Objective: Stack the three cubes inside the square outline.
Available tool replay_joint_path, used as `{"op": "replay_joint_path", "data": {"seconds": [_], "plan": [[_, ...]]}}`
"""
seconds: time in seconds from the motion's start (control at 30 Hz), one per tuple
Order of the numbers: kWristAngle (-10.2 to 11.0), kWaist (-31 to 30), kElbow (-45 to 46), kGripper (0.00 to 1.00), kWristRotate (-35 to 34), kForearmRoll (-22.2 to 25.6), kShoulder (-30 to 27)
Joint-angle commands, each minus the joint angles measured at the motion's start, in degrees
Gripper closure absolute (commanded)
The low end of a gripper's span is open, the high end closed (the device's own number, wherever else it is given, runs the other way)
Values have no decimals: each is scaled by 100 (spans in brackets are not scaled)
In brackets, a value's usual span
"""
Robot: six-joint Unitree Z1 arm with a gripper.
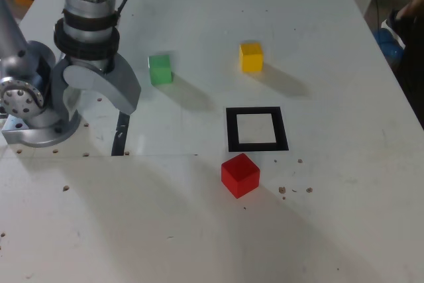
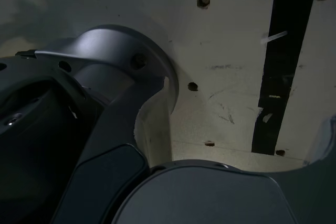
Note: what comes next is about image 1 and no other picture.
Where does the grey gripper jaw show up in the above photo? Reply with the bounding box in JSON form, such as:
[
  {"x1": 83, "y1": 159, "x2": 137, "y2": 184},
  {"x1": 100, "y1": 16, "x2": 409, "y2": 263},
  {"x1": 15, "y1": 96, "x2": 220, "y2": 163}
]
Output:
[
  {"x1": 50, "y1": 58, "x2": 81, "y2": 122},
  {"x1": 63, "y1": 52, "x2": 142, "y2": 115}
]

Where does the black tape strip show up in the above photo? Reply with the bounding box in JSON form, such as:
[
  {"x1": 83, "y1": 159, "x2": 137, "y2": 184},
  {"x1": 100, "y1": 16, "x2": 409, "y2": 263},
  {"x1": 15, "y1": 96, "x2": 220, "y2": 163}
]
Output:
[{"x1": 111, "y1": 110, "x2": 131, "y2": 157}]

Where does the green cube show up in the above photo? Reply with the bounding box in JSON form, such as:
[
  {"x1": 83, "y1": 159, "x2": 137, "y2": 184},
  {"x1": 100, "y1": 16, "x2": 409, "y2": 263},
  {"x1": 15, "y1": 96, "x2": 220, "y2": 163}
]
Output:
[{"x1": 148, "y1": 54, "x2": 174, "y2": 86}]

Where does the yellow cube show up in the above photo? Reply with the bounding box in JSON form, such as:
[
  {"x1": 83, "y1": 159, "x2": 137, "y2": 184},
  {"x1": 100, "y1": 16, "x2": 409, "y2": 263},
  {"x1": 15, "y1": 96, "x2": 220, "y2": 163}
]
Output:
[{"x1": 238, "y1": 42, "x2": 265, "y2": 74}]

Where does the blue plastic container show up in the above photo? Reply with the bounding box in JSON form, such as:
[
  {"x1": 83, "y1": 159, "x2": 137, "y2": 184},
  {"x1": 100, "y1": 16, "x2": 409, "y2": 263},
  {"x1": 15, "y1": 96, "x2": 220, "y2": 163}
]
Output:
[{"x1": 373, "y1": 27, "x2": 405, "y2": 65}]

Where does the person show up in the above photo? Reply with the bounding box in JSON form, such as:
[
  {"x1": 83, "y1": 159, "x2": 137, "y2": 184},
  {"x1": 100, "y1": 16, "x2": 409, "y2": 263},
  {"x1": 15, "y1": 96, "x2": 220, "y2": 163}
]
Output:
[{"x1": 387, "y1": 0, "x2": 424, "y2": 131}]

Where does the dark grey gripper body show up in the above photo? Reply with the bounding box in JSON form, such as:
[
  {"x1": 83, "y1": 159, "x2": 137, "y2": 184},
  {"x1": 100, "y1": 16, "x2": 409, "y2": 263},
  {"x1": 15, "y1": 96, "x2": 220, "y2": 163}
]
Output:
[{"x1": 68, "y1": 55, "x2": 115, "y2": 74}]

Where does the black tape square outline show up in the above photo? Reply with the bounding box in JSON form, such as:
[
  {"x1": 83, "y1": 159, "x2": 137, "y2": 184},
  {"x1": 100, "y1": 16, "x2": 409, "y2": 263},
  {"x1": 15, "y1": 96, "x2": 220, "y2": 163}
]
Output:
[{"x1": 225, "y1": 106, "x2": 290, "y2": 153}]

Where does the red cube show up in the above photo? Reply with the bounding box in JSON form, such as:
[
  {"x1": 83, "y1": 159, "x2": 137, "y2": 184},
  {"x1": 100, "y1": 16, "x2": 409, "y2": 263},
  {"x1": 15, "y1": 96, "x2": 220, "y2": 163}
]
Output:
[{"x1": 221, "y1": 152, "x2": 261, "y2": 199}]

